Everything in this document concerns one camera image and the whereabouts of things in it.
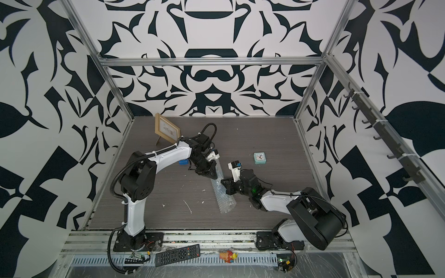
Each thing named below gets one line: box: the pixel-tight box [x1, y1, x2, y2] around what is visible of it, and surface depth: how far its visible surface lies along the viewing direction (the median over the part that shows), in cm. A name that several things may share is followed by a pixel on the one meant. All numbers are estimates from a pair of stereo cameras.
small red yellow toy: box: [219, 250, 239, 264], surface depth 70 cm
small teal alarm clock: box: [253, 151, 267, 165], surface depth 101 cm
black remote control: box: [155, 243, 201, 267], surface depth 71 cm
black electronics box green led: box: [276, 253, 295, 273], surface depth 73 cm
